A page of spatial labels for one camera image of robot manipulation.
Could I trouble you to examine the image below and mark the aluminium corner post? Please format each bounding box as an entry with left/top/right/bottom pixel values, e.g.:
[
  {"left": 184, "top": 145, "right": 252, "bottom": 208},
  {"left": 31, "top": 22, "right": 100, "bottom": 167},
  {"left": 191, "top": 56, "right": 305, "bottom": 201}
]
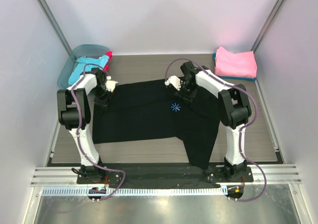
[
  {"left": 251, "top": 0, "right": 286, "bottom": 53},
  {"left": 37, "top": 0, "right": 72, "bottom": 54}
]

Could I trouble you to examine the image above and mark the left aluminium corner post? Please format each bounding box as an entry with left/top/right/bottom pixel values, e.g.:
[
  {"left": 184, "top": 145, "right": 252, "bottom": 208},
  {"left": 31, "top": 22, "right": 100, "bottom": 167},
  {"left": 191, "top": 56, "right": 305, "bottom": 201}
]
[{"left": 37, "top": 0, "right": 72, "bottom": 54}]

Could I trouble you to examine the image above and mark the right aluminium corner post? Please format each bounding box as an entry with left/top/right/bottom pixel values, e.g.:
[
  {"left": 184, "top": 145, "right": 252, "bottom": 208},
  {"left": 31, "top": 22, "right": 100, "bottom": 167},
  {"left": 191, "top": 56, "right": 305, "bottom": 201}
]
[{"left": 251, "top": 0, "right": 286, "bottom": 53}]

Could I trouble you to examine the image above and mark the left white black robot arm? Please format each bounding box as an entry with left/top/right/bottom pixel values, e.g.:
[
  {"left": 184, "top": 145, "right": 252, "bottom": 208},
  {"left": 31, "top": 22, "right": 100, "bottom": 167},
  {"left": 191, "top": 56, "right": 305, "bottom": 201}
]
[{"left": 57, "top": 68, "right": 116, "bottom": 184}]

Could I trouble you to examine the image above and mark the pink folded t shirt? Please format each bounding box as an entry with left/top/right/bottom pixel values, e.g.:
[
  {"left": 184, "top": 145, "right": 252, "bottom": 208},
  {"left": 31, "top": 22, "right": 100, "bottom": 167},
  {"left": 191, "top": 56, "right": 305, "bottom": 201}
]
[{"left": 215, "top": 47, "right": 257, "bottom": 80}]

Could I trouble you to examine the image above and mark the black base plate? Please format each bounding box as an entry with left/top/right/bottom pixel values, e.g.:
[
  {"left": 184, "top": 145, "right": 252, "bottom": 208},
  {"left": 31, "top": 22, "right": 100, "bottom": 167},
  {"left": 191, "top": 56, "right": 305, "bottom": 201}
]
[{"left": 76, "top": 162, "right": 254, "bottom": 189}]

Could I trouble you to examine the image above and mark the purple cable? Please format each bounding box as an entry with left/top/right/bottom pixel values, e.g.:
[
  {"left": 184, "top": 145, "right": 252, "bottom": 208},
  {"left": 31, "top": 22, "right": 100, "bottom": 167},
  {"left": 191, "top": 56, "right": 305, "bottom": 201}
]
[
  {"left": 164, "top": 58, "right": 268, "bottom": 202},
  {"left": 71, "top": 63, "right": 126, "bottom": 202}
]

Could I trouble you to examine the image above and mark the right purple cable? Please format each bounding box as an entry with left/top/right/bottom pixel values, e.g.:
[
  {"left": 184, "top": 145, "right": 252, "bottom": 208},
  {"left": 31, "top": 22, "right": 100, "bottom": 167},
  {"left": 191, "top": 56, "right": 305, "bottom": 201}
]
[{"left": 164, "top": 58, "right": 268, "bottom": 202}]

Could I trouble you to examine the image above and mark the aluminium rail beam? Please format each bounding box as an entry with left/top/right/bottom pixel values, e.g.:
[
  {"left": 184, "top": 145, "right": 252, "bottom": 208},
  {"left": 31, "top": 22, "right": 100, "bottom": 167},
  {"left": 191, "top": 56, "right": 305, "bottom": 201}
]
[{"left": 31, "top": 164, "right": 301, "bottom": 186}]

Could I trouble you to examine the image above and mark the black t shirt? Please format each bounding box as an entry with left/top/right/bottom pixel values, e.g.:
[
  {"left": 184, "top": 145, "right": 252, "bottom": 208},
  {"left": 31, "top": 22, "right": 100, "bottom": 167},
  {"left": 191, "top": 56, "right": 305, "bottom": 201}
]
[{"left": 92, "top": 79, "right": 220, "bottom": 169}]

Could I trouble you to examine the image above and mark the light blue t shirt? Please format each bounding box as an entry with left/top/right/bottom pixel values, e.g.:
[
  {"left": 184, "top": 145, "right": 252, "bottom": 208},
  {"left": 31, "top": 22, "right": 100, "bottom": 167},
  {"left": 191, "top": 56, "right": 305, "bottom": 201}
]
[{"left": 68, "top": 55, "right": 108, "bottom": 86}]

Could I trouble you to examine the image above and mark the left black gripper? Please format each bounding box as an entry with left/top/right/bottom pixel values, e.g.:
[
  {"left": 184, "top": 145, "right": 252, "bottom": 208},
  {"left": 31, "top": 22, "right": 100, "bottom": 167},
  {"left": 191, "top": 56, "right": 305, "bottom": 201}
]
[{"left": 91, "top": 86, "right": 114, "bottom": 113}]

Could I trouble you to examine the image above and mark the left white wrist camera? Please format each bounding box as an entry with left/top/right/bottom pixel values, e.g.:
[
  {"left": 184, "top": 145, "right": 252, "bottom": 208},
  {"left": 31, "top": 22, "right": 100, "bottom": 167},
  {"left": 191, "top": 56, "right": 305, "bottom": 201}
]
[{"left": 105, "top": 76, "right": 119, "bottom": 93}]

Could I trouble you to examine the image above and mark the red t shirt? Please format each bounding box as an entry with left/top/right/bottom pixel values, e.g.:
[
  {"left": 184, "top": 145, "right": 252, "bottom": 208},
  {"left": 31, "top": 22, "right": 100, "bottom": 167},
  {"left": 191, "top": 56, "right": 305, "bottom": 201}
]
[{"left": 103, "top": 51, "right": 113, "bottom": 72}]

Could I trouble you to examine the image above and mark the teal plastic basket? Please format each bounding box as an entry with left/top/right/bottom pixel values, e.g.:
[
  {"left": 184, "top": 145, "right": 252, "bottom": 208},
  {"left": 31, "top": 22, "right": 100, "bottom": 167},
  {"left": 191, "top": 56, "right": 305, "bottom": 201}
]
[{"left": 57, "top": 44, "right": 110, "bottom": 89}]

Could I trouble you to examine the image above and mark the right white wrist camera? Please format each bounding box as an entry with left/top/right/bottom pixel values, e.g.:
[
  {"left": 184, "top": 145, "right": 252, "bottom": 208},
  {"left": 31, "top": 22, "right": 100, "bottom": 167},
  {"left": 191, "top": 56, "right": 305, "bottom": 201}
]
[{"left": 164, "top": 75, "right": 184, "bottom": 91}]

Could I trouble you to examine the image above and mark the white slotted cable duct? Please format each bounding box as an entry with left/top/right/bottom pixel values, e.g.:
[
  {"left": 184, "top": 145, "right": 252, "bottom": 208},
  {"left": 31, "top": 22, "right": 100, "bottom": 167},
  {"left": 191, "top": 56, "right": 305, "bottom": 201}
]
[{"left": 42, "top": 186, "right": 228, "bottom": 197}]

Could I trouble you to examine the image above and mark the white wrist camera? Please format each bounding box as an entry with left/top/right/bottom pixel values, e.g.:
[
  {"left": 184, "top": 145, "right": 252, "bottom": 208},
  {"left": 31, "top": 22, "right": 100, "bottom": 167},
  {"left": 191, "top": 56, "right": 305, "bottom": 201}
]
[
  {"left": 105, "top": 76, "right": 119, "bottom": 93},
  {"left": 164, "top": 75, "right": 184, "bottom": 91}
]

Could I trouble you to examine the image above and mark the blue folded t shirt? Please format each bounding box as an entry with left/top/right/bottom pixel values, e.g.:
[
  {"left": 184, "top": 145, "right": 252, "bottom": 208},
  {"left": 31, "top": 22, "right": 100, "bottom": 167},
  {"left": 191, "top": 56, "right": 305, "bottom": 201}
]
[{"left": 212, "top": 53, "right": 257, "bottom": 81}]

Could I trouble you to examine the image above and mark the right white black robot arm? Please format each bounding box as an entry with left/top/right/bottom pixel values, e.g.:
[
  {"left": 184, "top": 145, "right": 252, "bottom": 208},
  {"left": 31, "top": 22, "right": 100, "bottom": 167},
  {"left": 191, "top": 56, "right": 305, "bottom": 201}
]
[{"left": 165, "top": 61, "right": 252, "bottom": 182}]

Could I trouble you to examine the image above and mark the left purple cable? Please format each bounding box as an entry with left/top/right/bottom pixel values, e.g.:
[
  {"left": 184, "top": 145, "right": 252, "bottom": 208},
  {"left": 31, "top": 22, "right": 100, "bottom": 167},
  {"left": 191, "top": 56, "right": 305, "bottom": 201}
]
[{"left": 71, "top": 63, "right": 126, "bottom": 202}]

